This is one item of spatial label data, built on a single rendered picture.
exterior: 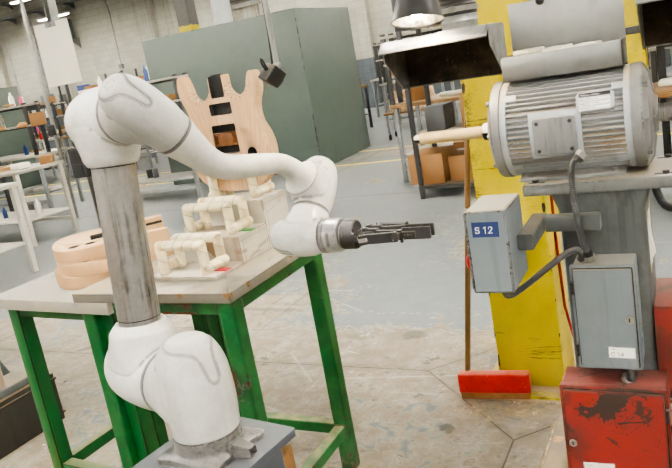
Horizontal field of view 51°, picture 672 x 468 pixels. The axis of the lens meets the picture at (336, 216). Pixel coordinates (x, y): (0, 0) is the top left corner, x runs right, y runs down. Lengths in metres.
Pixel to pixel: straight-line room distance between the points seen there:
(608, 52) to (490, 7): 1.08
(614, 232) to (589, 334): 0.26
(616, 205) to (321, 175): 0.74
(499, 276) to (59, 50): 2.42
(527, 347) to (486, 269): 1.47
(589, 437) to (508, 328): 1.21
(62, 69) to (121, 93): 2.00
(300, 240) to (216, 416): 0.50
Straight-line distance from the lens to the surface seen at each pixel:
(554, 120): 1.75
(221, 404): 1.58
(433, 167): 7.08
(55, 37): 3.49
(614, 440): 1.94
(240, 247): 2.23
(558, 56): 1.80
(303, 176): 1.84
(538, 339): 3.07
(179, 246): 2.19
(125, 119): 1.51
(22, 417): 3.76
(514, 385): 3.09
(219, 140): 2.45
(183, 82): 2.51
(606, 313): 1.81
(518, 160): 1.83
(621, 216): 1.83
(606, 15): 1.93
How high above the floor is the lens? 1.51
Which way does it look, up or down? 12 degrees down
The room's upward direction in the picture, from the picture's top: 10 degrees counter-clockwise
